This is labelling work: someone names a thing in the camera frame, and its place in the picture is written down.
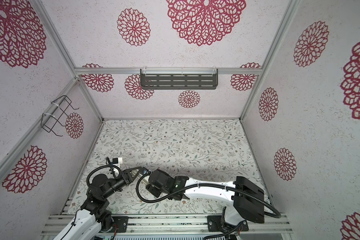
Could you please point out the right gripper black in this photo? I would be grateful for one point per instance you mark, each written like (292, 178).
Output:
(152, 190)

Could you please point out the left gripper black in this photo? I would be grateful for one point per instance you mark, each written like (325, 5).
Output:
(128, 177)

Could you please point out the white remote control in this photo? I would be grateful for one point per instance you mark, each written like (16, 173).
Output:
(136, 173)

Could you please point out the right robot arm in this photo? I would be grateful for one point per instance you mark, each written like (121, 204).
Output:
(240, 207)

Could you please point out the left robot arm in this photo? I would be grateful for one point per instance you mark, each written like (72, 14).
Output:
(93, 216)

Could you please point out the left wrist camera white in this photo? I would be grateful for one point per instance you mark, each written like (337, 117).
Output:
(117, 161)

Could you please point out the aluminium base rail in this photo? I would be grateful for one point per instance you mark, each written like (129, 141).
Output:
(172, 224)

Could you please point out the dark grey wall shelf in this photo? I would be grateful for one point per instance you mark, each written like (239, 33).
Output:
(179, 81)

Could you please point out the black wire wall basket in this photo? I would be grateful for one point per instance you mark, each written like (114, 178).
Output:
(52, 118)

